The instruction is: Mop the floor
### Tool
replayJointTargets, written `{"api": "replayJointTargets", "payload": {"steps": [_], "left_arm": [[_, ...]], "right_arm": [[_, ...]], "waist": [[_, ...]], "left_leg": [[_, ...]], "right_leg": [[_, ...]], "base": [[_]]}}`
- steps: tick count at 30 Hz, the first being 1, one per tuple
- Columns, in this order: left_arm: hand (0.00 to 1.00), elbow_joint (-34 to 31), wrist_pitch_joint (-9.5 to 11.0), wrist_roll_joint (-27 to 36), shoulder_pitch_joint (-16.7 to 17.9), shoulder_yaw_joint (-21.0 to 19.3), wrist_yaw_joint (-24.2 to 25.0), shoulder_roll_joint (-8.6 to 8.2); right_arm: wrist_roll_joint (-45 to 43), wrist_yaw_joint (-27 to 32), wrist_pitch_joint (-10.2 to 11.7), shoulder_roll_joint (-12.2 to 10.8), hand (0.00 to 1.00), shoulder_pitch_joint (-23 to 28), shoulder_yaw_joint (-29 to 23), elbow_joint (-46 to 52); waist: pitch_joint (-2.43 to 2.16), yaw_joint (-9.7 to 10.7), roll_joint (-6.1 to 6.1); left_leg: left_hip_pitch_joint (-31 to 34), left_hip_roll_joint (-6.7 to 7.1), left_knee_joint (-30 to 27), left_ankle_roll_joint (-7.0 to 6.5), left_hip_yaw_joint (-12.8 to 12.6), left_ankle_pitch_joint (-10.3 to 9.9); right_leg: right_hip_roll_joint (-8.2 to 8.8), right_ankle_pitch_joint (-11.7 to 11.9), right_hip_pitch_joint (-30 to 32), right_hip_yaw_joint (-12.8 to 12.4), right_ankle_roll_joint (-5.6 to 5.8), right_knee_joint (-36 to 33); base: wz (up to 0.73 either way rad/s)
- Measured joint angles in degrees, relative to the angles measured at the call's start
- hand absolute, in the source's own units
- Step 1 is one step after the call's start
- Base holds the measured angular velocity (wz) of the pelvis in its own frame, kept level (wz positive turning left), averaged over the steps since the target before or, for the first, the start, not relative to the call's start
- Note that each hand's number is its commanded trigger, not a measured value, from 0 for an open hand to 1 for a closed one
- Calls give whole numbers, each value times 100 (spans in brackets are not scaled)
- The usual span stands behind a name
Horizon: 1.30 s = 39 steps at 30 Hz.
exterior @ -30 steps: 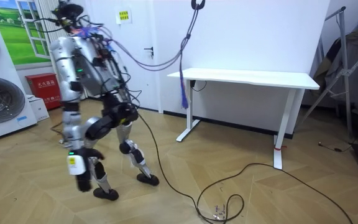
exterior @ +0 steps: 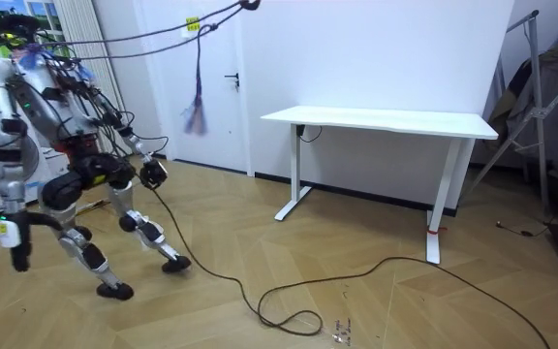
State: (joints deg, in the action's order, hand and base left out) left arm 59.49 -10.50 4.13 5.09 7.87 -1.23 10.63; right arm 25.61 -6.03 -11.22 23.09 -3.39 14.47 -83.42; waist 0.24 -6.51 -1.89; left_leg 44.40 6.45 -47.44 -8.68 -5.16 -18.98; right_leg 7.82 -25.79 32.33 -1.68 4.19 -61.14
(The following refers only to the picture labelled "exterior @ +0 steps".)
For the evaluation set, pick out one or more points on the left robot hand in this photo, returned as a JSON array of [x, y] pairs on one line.
[[20, 242]]

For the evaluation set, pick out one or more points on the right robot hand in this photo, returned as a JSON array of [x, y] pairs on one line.
[[153, 173]]

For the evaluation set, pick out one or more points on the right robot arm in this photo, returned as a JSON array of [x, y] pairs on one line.
[[114, 118]]

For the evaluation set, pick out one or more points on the robot legs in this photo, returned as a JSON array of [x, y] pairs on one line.
[[62, 191]]

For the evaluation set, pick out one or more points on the white door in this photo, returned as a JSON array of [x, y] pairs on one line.
[[226, 138]]

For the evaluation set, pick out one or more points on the robot body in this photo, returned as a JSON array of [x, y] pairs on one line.
[[51, 109]]

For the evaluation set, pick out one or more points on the yellow door label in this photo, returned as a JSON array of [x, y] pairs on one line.
[[193, 24]]

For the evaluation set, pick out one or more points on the white pleated curtain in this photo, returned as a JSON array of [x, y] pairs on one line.
[[81, 29]]

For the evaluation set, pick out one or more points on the white desk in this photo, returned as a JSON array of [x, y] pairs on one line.
[[381, 120]]

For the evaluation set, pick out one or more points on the red tape band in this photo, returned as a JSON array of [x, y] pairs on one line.
[[434, 231]]

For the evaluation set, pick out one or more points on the grey metal clothes rack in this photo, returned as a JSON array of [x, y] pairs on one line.
[[535, 72]]

